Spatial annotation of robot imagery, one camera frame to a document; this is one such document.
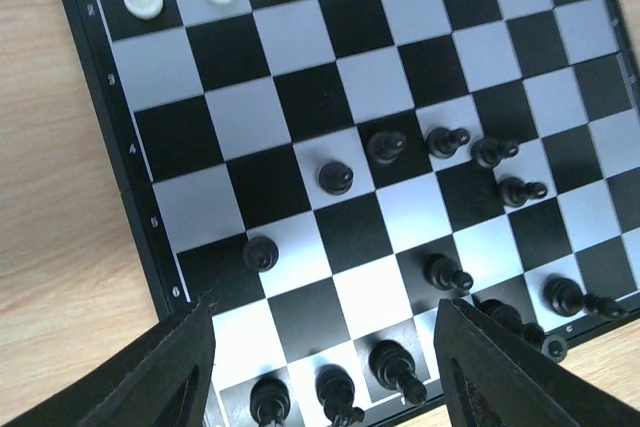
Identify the black magnetic chess board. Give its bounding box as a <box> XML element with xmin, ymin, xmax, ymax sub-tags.
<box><xmin>63</xmin><ymin>0</ymin><xmax>639</xmax><ymax>426</ymax></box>

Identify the black pawn near centre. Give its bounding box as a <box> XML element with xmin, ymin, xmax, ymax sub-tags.
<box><xmin>367</xmin><ymin>131</ymin><xmax>407</xmax><ymax>166</ymax></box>

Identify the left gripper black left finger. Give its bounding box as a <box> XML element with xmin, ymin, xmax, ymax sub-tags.
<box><xmin>7</xmin><ymin>303</ymin><xmax>215</xmax><ymax>426</ymax></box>

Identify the black bishop back row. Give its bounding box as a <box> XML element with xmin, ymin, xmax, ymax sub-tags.
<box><xmin>542</xmin><ymin>277</ymin><xmax>629</xmax><ymax>321</ymax></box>

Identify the black piece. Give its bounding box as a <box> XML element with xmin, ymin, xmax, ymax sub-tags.
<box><xmin>249</xmin><ymin>377</ymin><xmax>291</xmax><ymax>427</ymax></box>
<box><xmin>369</xmin><ymin>340</ymin><xmax>427</xmax><ymax>406</ymax></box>

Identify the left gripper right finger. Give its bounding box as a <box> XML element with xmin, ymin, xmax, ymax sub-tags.
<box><xmin>434</xmin><ymin>299</ymin><xmax>639</xmax><ymax>426</ymax></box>

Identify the black pawn centre board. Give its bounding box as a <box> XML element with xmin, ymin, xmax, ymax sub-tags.
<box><xmin>318</xmin><ymin>161</ymin><xmax>354</xmax><ymax>196</ymax></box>

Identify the black piece bottom centre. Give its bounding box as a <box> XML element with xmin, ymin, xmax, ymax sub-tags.
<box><xmin>369</xmin><ymin>340</ymin><xmax>427</xmax><ymax>406</ymax></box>

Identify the black piece bottom left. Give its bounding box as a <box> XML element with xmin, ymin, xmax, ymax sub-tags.
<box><xmin>249</xmin><ymin>377</ymin><xmax>291</xmax><ymax>427</ymax></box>

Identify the black pawn left mid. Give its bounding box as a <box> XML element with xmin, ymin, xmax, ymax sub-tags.
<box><xmin>242</xmin><ymin>236</ymin><xmax>279</xmax><ymax>273</ymax></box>

